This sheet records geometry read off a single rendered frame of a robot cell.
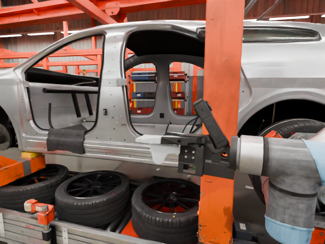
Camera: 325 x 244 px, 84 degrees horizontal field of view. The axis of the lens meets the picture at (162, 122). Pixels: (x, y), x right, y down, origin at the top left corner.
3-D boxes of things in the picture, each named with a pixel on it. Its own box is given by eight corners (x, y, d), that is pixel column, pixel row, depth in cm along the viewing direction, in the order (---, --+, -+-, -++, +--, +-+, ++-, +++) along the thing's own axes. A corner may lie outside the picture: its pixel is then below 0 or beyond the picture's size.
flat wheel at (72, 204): (41, 234, 141) (38, 206, 138) (71, 190, 206) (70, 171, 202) (128, 226, 150) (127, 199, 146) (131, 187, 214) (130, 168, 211)
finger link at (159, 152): (135, 166, 36) (180, 165, 37) (137, 135, 35) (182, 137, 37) (134, 162, 39) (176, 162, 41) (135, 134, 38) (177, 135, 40)
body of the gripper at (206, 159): (173, 172, 39) (234, 183, 34) (176, 131, 39) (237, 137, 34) (184, 164, 46) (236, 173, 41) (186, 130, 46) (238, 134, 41)
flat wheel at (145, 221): (199, 197, 192) (199, 176, 188) (221, 250, 126) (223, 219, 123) (136, 199, 190) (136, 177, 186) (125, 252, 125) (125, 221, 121)
